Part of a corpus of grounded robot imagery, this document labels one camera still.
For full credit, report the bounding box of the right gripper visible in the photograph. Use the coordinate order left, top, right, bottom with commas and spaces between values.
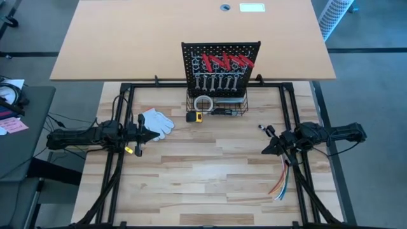
261, 125, 300, 157

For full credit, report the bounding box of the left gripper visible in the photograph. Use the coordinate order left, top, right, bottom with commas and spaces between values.
125, 113, 161, 158

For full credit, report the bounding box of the yellow black tape measure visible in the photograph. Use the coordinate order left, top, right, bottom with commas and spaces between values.
185, 111, 204, 124

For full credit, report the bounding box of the silver tool with black handle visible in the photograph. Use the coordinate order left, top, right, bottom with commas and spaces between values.
210, 97, 247, 116

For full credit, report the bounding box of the white tape roll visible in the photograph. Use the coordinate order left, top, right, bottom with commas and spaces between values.
193, 95, 214, 113

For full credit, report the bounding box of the red T-handle hex key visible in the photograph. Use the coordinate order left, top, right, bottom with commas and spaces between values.
228, 54, 247, 68
222, 52, 232, 72
209, 54, 225, 69
202, 53, 214, 74
238, 53, 256, 69

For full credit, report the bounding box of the white knit work glove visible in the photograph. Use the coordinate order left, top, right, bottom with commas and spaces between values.
141, 108, 176, 142

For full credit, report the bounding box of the black perforated pegboard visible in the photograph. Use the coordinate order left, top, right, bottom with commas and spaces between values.
181, 40, 262, 99

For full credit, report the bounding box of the silver multi hook rack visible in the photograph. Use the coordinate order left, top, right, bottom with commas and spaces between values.
191, 71, 248, 78

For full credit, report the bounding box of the tan wooden desk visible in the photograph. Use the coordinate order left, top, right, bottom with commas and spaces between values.
49, 0, 337, 82

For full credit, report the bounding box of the grey side table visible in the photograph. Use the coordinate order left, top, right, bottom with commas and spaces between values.
0, 85, 57, 183

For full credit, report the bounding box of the pink paper note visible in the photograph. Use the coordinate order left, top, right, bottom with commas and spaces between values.
0, 116, 29, 134

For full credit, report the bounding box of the white desk label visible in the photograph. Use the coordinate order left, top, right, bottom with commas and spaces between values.
239, 3, 266, 13

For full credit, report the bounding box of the white paper sheet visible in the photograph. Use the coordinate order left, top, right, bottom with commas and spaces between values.
0, 78, 25, 106

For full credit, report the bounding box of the white perforated panel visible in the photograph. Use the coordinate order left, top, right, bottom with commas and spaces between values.
317, 0, 355, 42

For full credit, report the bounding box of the black chair caster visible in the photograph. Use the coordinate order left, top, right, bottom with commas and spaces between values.
0, 15, 19, 28

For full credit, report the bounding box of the bundle of coloured wires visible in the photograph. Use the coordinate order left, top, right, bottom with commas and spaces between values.
258, 123, 291, 202

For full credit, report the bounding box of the red cable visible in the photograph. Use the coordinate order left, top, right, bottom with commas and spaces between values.
268, 155, 287, 195

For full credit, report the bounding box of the yellow cable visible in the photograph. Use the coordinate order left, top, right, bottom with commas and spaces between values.
273, 160, 288, 198

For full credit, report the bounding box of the green cable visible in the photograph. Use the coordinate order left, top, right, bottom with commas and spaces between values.
277, 162, 289, 200

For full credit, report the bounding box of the black wire basket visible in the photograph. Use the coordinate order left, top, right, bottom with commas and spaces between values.
185, 88, 249, 117

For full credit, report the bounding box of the black metal table frame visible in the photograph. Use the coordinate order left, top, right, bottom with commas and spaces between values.
71, 74, 359, 229

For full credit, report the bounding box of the silver ring hook rack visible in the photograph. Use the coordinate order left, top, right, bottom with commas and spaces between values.
190, 50, 251, 73

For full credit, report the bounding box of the black floor cable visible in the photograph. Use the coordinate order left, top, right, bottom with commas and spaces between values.
31, 111, 98, 166

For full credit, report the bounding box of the black coiled cable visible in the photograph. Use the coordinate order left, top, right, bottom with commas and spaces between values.
0, 81, 31, 117

